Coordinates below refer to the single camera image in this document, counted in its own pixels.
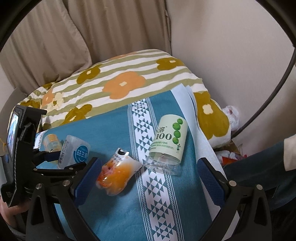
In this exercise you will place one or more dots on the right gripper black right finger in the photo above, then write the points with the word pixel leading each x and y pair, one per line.
pixel 223 195

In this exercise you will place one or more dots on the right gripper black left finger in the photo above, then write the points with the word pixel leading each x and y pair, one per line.
pixel 72 193

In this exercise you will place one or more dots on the white blue label plastic cup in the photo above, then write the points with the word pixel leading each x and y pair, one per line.
pixel 74 151

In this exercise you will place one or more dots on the orange fruit label cup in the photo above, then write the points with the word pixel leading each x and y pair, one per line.
pixel 117 172

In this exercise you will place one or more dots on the green label clear cup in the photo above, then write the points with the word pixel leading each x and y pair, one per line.
pixel 166 150

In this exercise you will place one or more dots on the person's left hand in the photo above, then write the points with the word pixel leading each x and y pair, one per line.
pixel 9 213

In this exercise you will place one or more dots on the orange label glass jar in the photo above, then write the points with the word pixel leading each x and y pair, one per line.
pixel 51 143

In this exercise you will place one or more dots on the teal patterned tablecloth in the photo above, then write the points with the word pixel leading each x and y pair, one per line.
pixel 153 206

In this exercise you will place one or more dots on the dark teal clothing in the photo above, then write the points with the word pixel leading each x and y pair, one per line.
pixel 273 168

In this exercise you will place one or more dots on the floral striped duvet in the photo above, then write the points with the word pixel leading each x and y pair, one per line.
pixel 121 80

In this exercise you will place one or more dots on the beige curtain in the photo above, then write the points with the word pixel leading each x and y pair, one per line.
pixel 58 38

